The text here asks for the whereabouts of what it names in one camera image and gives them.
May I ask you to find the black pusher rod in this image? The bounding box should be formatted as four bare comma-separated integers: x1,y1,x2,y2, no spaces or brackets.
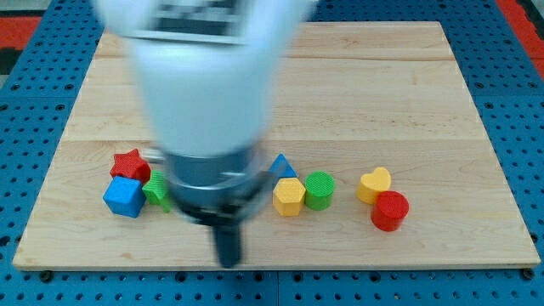
212,224,242,269

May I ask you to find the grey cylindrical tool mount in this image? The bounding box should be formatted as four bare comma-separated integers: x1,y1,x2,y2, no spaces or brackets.
144,145,276,225

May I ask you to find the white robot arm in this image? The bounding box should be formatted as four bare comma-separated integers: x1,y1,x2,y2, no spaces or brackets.
93,0,315,268

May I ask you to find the yellow hexagon block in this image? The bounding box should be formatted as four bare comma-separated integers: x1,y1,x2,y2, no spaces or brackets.
273,178,306,217

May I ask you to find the green star block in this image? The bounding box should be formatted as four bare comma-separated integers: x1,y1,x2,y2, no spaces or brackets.
142,170,172,213

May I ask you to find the blue triangle block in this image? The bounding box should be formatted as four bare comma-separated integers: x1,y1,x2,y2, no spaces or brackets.
269,153,298,179

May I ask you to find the red star block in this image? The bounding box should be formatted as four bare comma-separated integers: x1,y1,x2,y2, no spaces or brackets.
110,149,151,184

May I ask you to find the blue cube block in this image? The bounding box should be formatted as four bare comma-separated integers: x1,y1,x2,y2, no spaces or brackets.
103,176,146,218

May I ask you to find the green cylinder block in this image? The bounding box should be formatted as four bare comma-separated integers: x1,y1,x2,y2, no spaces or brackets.
304,171,336,211

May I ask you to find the yellow heart block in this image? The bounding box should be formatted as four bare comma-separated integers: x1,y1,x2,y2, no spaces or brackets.
356,167,392,205

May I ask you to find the red cylinder block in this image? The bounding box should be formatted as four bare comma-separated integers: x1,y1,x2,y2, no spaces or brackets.
371,190,410,232

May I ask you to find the wooden board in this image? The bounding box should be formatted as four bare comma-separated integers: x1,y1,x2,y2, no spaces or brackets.
13,22,541,271

